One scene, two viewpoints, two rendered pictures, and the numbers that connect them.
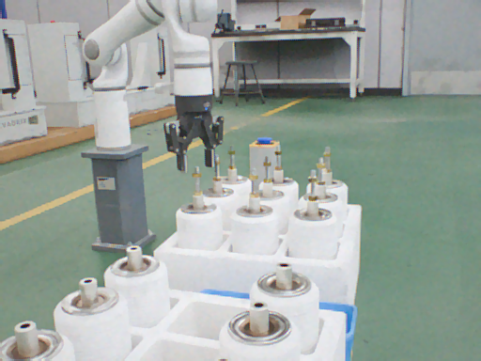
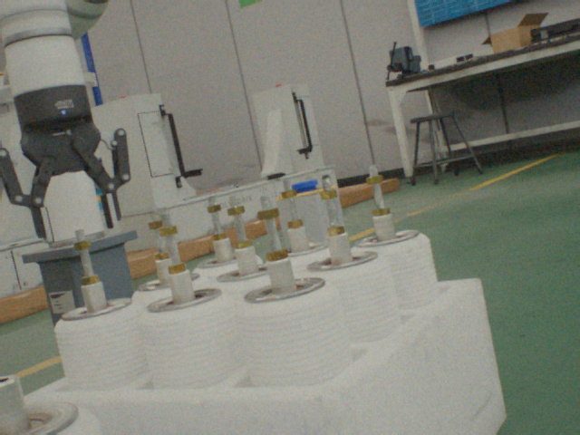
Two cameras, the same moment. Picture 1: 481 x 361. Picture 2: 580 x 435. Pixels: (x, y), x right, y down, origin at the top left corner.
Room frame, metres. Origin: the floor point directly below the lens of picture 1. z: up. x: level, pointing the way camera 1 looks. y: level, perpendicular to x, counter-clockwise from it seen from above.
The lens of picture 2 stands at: (0.28, -0.34, 0.37)
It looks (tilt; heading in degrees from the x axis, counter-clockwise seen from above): 5 degrees down; 14
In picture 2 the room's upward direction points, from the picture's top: 12 degrees counter-clockwise
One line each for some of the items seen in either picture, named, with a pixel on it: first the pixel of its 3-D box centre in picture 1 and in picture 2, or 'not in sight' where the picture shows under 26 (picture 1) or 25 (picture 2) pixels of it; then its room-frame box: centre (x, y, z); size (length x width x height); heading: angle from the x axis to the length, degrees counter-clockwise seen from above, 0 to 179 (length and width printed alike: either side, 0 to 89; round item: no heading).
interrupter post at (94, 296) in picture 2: (198, 202); (94, 298); (1.02, 0.08, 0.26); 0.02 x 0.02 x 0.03
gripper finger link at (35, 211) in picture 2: (177, 158); (30, 216); (0.99, 0.11, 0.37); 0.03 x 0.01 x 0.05; 133
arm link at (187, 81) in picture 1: (186, 77); (40, 66); (1.03, 0.09, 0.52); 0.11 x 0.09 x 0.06; 43
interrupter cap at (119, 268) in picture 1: (135, 266); not in sight; (0.73, 0.16, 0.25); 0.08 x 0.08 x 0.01
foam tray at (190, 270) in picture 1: (269, 261); (279, 410); (1.09, -0.07, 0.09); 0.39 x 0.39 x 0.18; 73
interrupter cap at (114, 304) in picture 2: (198, 208); (97, 310); (1.02, 0.08, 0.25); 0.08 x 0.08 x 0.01
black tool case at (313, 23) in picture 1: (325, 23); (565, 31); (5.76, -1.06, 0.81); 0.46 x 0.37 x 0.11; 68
